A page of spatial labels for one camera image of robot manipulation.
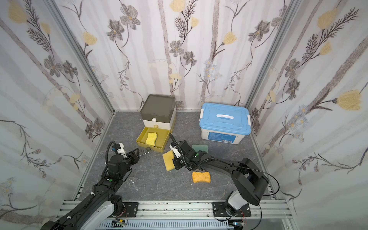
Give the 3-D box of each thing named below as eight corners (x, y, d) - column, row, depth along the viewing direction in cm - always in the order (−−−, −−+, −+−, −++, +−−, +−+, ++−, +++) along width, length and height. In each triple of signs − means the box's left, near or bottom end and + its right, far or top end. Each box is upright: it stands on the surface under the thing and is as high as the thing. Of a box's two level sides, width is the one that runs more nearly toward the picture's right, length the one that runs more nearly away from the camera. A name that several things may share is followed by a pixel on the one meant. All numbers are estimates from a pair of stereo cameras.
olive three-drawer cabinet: (146, 135, 107) (138, 117, 91) (151, 109, 125) (146, 91, 109) (174, 135, 107) (172, 117, 91) (176, 109, 125) (175, 91, 109)
